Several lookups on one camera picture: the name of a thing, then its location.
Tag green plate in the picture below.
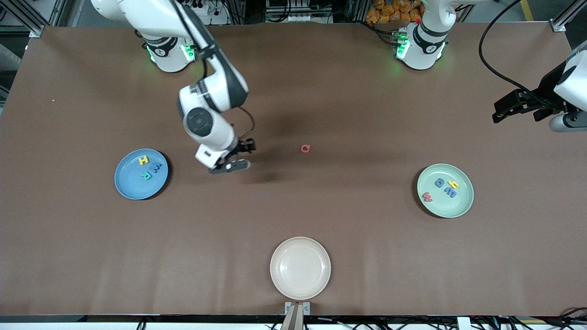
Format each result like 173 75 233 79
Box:
416 164 475 219

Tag blue plate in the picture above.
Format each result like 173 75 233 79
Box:
114 148 169 201

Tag beige plate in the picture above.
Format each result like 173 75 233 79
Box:
270 236 332 301

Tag brown table cover sheet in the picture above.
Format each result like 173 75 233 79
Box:
0 23 587 317

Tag white power strip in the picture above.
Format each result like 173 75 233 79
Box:
265 0 334 23
193 0 230 26

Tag bag of orange objects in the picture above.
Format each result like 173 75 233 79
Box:
365 0 423 24

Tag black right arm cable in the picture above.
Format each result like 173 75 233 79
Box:
172 0 255 140

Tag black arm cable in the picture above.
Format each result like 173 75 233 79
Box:
478 0 551 104
172 0 255 140

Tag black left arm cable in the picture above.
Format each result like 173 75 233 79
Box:
478 0 551 104

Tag aluminium frame post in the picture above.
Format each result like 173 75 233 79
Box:
0 0 52 38
550 0 587 33

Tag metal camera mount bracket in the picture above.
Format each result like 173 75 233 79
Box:
284 301 311 330

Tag tangled black cables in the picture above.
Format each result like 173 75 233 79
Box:
477 306 587 330

